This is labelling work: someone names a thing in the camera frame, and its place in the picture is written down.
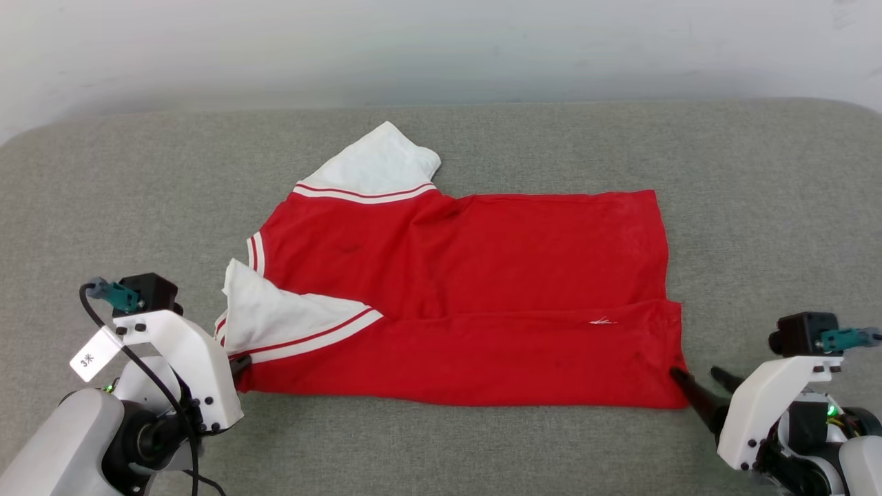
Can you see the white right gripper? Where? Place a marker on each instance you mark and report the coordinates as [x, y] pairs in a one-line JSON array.
[[751, 420]]

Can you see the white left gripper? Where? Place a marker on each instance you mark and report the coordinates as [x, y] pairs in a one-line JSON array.
[[200, 365]]

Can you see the red and white garment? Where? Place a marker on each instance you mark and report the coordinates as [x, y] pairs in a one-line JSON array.
[[482, 275]]

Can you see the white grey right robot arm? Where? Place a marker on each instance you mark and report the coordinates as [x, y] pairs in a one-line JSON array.
[[827, 448]]

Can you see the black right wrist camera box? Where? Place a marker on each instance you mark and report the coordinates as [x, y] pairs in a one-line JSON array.
[[803, 334]]

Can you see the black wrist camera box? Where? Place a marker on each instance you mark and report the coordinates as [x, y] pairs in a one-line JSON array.
[[151, 293], [803, 334]]

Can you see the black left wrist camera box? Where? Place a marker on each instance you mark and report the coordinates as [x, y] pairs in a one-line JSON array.
[[151, 293]]

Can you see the teal left camera connector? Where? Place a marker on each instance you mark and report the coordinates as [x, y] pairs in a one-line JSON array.
[[117, 295]]

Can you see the teal camera connector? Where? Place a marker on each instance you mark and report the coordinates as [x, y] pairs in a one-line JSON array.
[[851, 338], [117, 295]]

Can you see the teal right camera connector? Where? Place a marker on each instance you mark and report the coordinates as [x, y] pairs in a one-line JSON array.
[[851, 338]]

